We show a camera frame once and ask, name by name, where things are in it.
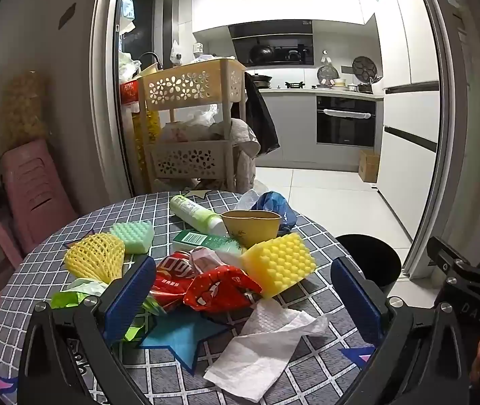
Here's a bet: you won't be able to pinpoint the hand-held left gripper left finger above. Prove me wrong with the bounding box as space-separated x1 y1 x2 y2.
17 255 158 405

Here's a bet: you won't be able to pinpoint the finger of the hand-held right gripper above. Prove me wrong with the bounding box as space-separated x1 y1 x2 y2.
426 236 480 300

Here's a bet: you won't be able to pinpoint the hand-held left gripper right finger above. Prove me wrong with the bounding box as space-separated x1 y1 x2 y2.
330 256 470 405

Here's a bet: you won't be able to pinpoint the green and white bottle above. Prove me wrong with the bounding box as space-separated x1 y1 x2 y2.
171 230 245 257

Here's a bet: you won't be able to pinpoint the blue plastic bag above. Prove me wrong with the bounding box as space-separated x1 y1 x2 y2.
252 191 298 236

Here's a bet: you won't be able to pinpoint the red crushed package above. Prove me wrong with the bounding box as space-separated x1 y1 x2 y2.
150 251 200 315

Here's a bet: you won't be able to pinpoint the black trash bin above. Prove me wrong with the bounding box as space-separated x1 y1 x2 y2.
335 233 403 294

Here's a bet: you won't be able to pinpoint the yellow foam fruit net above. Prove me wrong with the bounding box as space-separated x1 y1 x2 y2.
63 231 126 284

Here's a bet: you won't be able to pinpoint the green sponge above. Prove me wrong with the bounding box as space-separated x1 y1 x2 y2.
109 220 155 254

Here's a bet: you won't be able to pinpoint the green snack wrapper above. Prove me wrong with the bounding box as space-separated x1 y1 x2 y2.
50 277 168 342

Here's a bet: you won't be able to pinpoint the white and pink wrapper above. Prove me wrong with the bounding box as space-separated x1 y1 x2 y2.
189 247 245 276

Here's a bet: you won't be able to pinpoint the red snack wrapper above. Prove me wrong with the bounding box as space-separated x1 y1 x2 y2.
183 265 263 314

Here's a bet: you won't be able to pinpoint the yellow sponge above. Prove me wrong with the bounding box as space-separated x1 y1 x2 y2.
241 232 317 300

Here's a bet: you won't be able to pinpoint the light green bottle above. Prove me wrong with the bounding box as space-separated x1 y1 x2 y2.
169 195 227 237

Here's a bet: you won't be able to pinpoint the brown paper cup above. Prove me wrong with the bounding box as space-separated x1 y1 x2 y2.
221 210 283 250

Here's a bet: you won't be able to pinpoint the white refrigerator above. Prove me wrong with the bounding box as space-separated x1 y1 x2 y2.
381 0 442 232

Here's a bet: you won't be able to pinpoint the cardboard box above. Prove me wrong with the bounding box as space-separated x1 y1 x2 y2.
358 149 381 183

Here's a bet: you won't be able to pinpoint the stack of pink stools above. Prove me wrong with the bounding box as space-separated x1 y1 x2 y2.
0 138 78 254

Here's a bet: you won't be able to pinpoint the yellow oil bottle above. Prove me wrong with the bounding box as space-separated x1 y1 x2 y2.
132 107 159 191

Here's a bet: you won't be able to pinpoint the black built-in oven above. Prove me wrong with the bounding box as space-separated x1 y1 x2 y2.
316 95 377 147

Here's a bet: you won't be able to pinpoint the white kitchen counter cabinet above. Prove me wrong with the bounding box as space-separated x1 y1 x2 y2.
244 82 386 173

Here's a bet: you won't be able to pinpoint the grey cloth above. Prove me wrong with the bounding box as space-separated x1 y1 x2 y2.
223 118 262 191

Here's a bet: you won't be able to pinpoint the red container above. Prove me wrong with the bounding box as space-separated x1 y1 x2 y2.
119 80 141 104

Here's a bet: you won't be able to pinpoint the beige perforated storage cart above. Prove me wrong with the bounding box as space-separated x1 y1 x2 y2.
136 58 249 192

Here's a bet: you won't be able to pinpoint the round metal rack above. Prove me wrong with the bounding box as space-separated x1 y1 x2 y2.
351 56 383 84

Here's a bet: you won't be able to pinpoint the yellowish netted bundle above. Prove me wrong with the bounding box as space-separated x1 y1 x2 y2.
0 71 52 149

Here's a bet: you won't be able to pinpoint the black range hood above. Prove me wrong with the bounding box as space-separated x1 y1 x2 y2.
228 20 314 67

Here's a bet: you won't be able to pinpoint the sliding door frame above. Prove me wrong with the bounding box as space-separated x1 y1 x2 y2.
90 0 479 280

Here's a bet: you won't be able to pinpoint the white wall cabinets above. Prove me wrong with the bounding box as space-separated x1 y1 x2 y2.
191 0 377 35

